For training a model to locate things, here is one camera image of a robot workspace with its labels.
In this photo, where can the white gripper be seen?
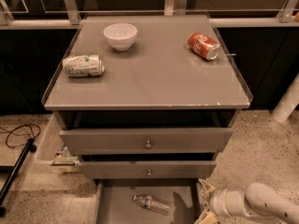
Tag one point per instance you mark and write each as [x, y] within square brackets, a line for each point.
[217, 202]

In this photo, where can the clear plastic water bottle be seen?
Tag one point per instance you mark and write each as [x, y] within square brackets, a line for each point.
[152, 203]

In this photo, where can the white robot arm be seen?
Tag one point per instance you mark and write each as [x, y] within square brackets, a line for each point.
[257, 202]

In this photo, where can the grey bottom drawer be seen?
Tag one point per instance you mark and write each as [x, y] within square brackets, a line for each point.
[115, 203]

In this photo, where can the grey drawer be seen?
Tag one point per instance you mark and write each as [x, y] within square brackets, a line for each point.
[115, 203]
[146, 169]
[132, 141]

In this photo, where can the grey drawer cabinet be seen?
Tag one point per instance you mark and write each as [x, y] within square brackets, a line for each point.
[157, 83]

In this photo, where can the grey middle drawer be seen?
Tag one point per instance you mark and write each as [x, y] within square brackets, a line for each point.
[146, 169]

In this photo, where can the grey top drawer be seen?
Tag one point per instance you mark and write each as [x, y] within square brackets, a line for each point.
[132, 141]

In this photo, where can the round metal top knob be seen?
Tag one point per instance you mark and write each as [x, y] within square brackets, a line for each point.
[148, 145]

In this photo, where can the red cola can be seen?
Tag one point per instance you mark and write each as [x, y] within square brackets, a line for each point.
[204, 46]

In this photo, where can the clear plastic storage bin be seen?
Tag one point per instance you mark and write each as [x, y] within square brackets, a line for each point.
[51, 151]

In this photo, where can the white green soda can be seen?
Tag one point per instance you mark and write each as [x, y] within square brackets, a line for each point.
[83, 66]

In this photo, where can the white ceramic bowl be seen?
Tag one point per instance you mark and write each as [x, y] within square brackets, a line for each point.
[120, 36]

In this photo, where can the black stand leg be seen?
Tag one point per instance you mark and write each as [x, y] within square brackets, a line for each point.
[13, 170]

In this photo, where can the white cylindrical post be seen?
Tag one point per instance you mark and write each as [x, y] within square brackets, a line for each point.
[288, 102]

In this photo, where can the metal railing frame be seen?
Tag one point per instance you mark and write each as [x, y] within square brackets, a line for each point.
[56, 14]

